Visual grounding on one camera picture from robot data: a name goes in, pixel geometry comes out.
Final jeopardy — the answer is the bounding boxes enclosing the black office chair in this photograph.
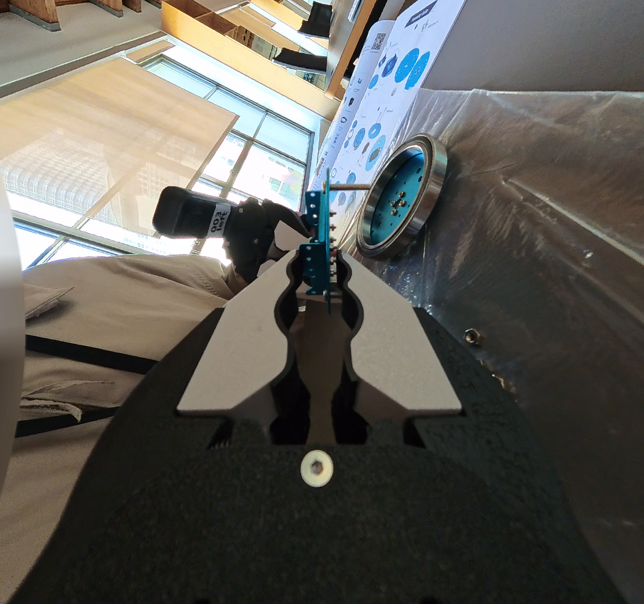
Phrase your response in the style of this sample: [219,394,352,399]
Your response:
[297,1,336,38]
[271,46,329,75]

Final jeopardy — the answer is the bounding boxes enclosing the blue disc with square bracket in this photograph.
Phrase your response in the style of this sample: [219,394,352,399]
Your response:
[298,167,344,316]

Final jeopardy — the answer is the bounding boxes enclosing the grey desk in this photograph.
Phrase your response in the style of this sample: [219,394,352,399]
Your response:
[392,0,644,604]

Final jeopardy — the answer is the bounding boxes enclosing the beige window blind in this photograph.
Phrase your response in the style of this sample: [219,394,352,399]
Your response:
[0,56,240,223]

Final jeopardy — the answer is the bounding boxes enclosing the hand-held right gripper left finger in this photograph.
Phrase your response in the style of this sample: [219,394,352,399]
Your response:
[176,253,309,446]

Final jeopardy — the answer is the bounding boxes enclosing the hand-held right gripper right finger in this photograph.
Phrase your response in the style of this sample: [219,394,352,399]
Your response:
[329,253,464,447]

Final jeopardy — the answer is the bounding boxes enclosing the black shoulder strap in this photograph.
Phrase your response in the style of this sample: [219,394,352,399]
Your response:
[25,335,163,376]

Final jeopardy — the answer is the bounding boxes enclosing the white instruction manual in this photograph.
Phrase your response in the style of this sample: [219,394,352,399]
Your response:
[308,0,490,215]

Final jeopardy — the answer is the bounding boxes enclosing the clear plastic bag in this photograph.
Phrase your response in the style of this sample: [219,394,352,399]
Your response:
[327,87,644,469]

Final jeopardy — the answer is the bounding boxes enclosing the large side window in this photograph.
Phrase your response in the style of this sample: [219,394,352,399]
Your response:
[0,53,314,269]

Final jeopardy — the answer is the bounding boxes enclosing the wood-edged office desk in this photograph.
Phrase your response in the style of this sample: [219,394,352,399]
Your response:
[326,0,394,98]

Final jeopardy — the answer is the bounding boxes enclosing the silver bearing ring blue base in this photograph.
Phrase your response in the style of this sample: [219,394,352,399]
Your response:
[356,133,449,260]

